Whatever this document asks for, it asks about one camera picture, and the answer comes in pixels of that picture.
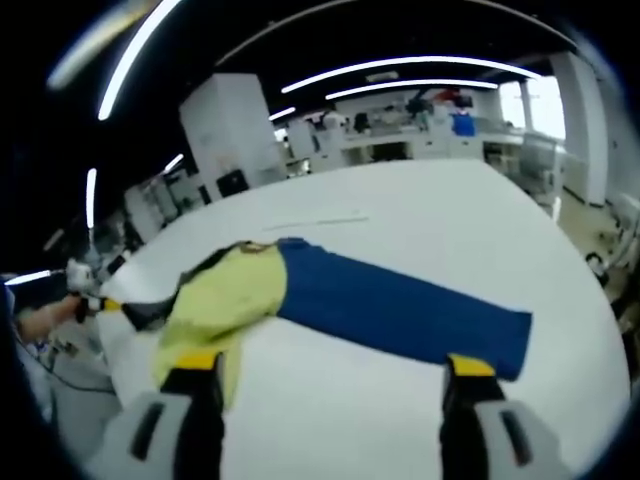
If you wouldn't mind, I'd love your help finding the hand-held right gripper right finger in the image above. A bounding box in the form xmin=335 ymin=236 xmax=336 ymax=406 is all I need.
xmin=439 ymin=352 xmax=572 ymax=480

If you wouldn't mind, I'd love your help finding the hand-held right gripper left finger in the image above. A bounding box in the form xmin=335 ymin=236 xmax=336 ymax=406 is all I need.
xmin=94 ymin=351 xmax=227 ymax=480

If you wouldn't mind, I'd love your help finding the yellow blue black garment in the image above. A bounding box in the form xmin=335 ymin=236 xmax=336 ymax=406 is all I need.
xmin=122 ymin=237 xmax=534 ymax=412

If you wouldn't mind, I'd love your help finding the black office chair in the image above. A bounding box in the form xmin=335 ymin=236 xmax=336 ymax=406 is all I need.
xmin=216 ymin=169 xmax=250 ymax=200

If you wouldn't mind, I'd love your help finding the white square pillar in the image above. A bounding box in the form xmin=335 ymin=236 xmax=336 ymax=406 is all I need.
xmin=178 ymin=73 xmax=282 ymax=202

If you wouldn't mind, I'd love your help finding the straight ceiling light strip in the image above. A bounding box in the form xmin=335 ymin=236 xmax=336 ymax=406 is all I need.
xmin=97 ymin=0 xmax=172 ymax=122

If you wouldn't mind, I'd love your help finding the white table cover plate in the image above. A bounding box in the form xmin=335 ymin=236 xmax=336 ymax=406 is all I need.
xmin=261 ymin=211 xmax=371 ymax=234

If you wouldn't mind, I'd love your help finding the row of white cabinets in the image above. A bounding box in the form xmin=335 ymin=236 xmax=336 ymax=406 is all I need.
xmin=287 ymin=119 xmax=526 ymax=176

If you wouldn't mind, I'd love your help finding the blue storage box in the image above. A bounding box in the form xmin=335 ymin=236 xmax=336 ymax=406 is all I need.
xmin=451 ymin=111 xmax=477 ymax=137

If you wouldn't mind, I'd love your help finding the short curved ceiling light strip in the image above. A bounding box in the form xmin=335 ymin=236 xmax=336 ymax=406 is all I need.
xmin=325 ymin=78 xmax=500 ymax=102

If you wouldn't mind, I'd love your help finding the long curved ceiling light strip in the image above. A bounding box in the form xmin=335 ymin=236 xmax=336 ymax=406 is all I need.
xmin=280 ymin=55 xmax=545 ymax=96

